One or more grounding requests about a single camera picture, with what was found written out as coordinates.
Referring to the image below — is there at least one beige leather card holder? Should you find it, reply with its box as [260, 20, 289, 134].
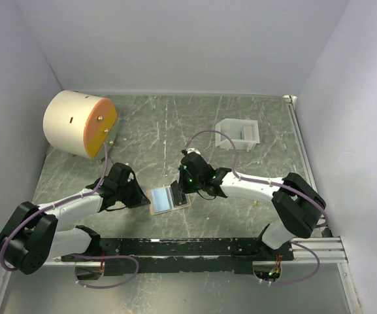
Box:
[147, 186, 191, 215]

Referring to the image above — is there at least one cream cylinder with orange face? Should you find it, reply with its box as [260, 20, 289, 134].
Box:
[42, 90, 119, 160]

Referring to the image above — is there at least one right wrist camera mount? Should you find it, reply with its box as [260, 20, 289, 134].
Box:
[181, 148, 201, 156]

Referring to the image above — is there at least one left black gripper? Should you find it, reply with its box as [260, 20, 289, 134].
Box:
[116, 176, 150, 208]

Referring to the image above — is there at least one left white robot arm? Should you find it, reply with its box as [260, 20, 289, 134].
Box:
[0, 163, 150, 275]

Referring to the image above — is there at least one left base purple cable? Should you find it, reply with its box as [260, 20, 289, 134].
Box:
[74, 254, 140, 289]

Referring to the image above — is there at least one white card tray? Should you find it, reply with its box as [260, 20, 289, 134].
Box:
[215, 118, 261, 152]

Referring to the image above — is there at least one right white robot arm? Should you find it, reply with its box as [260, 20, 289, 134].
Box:
[178, 148, 326, 260]

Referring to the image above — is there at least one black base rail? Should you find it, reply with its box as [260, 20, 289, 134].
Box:
[60, 237, 295, 275]

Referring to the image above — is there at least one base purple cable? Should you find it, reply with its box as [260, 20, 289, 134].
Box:
[74, 254, 140, 289]
[258, 240, 321, 286]

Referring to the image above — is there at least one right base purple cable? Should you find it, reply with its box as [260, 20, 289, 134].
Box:
[258, 240, 321, 286]

